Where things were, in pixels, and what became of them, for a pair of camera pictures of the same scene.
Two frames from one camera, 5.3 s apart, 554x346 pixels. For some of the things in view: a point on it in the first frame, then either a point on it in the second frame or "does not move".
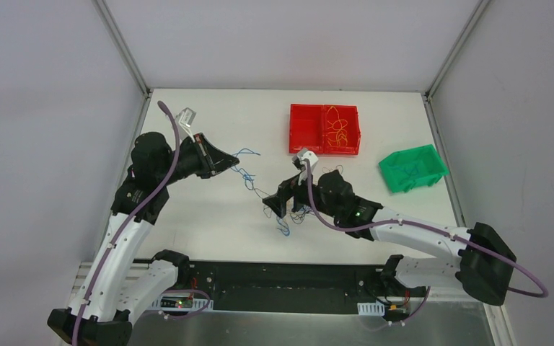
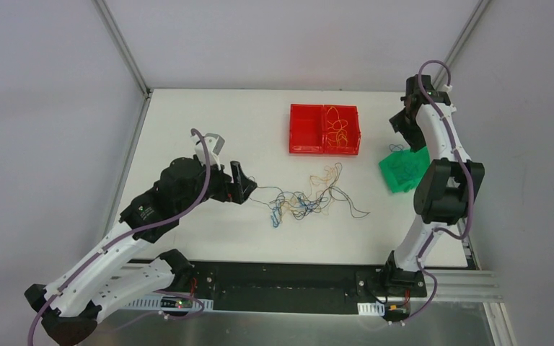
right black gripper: [289, 192] to [405, 127]
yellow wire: [339, 124] does not move
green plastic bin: [407, 169] does not move
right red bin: [341, 130] does not move
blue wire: [247, 178] to [392, 146]
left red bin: [306, 127] does not move
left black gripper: [206, 156] to [231, 186]
